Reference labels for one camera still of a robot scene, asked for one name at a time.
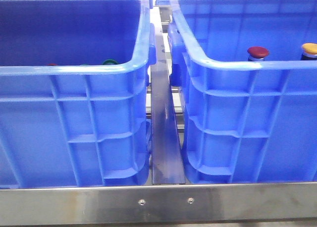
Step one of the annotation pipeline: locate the green mushroom push button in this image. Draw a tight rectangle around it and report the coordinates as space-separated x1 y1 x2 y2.
102 59 119 65

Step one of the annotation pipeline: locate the steel front shelf rail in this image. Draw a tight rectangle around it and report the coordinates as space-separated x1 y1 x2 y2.
0 182 317 226

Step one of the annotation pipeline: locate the blue plastic target bin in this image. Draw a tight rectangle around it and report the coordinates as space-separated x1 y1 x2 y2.
169 0 317 184

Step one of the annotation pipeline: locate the blue plastic source bin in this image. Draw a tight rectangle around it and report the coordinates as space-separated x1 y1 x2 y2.
0 0 156 189

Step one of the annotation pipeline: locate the dark red mushroom push button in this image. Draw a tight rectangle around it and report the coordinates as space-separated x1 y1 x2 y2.
247 46 269 61

